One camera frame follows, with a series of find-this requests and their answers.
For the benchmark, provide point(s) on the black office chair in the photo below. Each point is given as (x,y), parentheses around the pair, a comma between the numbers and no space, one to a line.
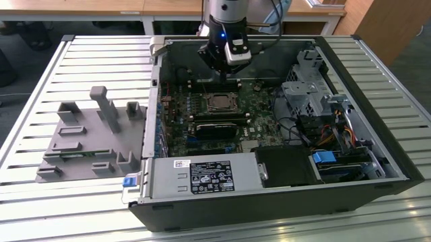
(34,32)

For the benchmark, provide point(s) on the thin metal locking lever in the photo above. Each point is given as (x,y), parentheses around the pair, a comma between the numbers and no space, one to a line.
(221,108)
(205,89)

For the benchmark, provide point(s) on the silver coin battery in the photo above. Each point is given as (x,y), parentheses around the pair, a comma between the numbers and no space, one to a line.
(257,87)

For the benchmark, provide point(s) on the grey parts rack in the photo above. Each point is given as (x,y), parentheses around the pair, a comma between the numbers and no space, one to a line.
(87,141)

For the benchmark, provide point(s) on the silver power supply unit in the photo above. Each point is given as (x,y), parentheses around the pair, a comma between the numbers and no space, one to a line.
(169,176)

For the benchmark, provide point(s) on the silver chipset heatsink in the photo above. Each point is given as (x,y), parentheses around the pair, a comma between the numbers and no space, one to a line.
(250,145)

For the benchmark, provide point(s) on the CPU socket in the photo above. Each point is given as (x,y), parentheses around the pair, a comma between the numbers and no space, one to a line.
(208,109)

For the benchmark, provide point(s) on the wooden cabinet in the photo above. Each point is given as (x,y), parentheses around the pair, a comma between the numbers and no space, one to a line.
(388,25)

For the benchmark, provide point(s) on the silver-topped CPU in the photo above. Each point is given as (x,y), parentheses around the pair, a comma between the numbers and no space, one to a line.
(224,101)

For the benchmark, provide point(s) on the silver metal drive cage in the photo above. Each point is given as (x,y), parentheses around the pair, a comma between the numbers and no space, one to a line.
(300,93)

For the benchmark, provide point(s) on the blue case latch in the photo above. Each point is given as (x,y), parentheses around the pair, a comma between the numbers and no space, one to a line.
(130,182)

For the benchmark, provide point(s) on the green motherboard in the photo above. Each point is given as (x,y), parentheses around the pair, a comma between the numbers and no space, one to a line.
(262,126)

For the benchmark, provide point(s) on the black table end cap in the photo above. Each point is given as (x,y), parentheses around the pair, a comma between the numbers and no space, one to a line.
(69,37)
(357,37)

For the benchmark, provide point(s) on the wooden desk white frame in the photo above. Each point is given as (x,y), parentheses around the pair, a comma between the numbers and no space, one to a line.
(158,5)
(67,6)

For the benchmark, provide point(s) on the black PC case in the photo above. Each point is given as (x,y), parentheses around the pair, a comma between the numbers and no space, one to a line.
(236,216)

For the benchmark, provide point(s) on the white paper stack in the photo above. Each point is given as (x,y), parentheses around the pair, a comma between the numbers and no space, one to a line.
(320,2)

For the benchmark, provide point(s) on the black graphics card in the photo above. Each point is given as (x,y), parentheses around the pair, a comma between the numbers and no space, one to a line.
(216,131)

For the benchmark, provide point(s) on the blue disk carrier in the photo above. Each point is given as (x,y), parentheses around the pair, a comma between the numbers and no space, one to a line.
(324,157)

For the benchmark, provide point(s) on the RAM slot black clips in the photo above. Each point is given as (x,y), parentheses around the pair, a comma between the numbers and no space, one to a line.
(216,119)
(216,114)

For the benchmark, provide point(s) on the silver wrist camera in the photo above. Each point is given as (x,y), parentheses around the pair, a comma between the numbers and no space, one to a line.
(238,51)

